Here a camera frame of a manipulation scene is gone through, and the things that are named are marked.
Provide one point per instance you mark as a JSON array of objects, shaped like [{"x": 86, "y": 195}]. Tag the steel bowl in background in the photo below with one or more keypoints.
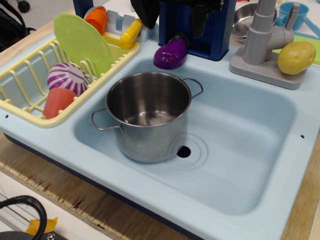
[{"x": 251, "y": 14}]

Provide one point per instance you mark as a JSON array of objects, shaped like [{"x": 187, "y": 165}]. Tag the yellow dish rack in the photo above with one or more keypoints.
[{"x": 44, "y": 86}]

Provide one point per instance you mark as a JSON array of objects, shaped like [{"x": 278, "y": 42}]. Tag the yellow toy handle utensil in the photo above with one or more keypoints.
[{"x": 128, "y": 37}]

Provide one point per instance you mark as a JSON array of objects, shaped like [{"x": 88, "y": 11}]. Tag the salmon plastic cup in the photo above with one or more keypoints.
[{"x": 58, "y": 99}]

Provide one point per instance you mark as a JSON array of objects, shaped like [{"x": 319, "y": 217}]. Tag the purple toy eggplant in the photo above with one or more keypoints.
[{"x": 173, "y": 54}]

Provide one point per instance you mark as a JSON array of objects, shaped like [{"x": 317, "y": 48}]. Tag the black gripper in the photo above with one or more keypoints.
[{"x": 149, "y": 10}]

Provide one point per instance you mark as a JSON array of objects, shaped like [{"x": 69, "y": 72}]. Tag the purple white striped bowl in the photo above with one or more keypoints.
[{"x": 68, "y": 76}]

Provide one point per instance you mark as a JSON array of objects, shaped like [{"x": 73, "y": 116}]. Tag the orange toy carrot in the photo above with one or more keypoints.
[{"x": 98, "y": 19}]

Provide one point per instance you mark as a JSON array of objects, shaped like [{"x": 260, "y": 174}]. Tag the green cutting board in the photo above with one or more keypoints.
[{"x": 314, "y": 41}]

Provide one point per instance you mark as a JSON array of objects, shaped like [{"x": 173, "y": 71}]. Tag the black bag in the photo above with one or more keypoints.
[{"x": 12, "y": 26}]

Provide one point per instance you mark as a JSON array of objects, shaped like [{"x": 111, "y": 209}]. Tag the green plastic plate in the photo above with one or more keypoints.
[{"x": 81, "y": 41}]

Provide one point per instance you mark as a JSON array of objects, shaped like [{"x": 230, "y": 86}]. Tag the stainless steel pot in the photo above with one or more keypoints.
[{"x": 150, "y": 112}]

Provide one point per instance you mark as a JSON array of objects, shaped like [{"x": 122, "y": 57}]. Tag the grey toy faucet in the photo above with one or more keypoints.
[{"x": 256, "y": 60}]

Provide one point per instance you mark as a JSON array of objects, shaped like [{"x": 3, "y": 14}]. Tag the yellow toy potato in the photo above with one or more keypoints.
[{"x": 296, "y": 57}]

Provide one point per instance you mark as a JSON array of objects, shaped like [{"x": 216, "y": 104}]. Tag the blue plastic cup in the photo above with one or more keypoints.
[{"x": 284, "y": 14}]

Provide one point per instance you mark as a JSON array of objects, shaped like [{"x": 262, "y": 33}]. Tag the light blue utensil holder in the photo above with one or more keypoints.
[{"x": 117, "y": 24}]

